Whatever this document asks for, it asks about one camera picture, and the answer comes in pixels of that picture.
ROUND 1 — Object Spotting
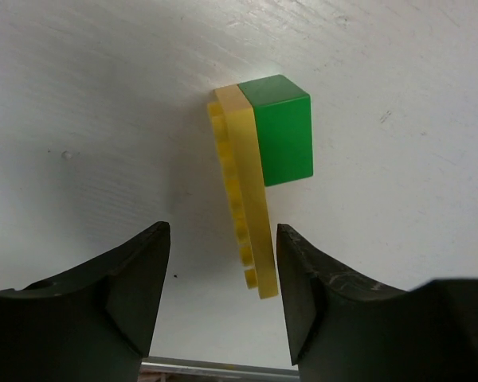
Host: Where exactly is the long yellow lego plate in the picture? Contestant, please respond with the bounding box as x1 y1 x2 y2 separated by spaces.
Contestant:
207 84 278 299

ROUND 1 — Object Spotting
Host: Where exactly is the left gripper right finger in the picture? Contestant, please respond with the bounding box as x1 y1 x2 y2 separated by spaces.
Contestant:
276 224 478 381

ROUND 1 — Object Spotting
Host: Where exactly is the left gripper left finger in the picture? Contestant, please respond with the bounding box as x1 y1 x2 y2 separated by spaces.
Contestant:
0 222 170 381

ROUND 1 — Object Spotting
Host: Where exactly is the green lego brick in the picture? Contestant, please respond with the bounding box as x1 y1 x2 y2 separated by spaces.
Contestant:
238 75 314 186

